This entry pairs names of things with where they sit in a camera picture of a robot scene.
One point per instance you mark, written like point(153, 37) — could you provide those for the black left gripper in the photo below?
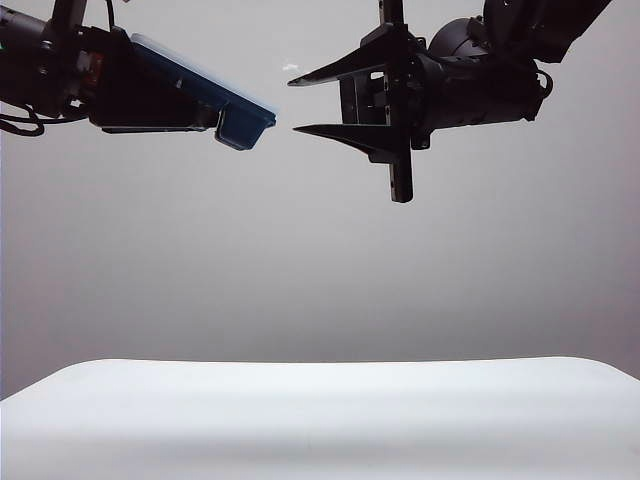
point(85, 75)

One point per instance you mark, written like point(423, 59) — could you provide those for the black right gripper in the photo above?
point(475, 95)

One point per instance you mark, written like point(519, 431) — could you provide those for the blue silicone ice cube tray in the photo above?
point(240, 127)

